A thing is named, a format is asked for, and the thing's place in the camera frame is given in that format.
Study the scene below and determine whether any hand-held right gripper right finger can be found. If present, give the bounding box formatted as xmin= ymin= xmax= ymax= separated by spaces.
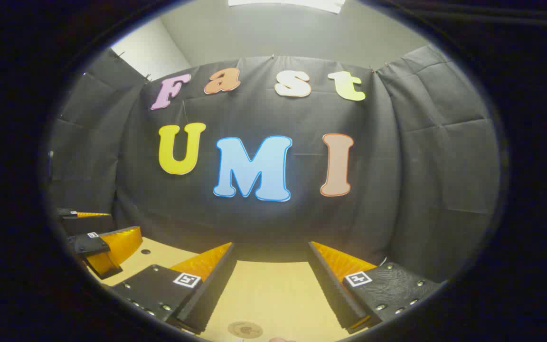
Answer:
xmin=308 ymin=240 xmax=447 ymax=334

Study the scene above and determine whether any light wooden desktop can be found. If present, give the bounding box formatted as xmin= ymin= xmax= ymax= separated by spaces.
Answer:
xmin=86 ymin=237 xmax=383 ymax=342

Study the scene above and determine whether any ceiling light panel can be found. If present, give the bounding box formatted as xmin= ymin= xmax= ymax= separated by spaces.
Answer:
xmin=228 ymin=0 xmax=345 ymax=14

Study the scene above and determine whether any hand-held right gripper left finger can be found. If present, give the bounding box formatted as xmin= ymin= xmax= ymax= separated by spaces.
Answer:
xmin=109 ymin=241 xmax=236 ymax=334

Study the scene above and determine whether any round wooden coaster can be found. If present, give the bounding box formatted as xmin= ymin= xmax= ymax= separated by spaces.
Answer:
xmin=227 ymin=321 xmax=264 ymax=339

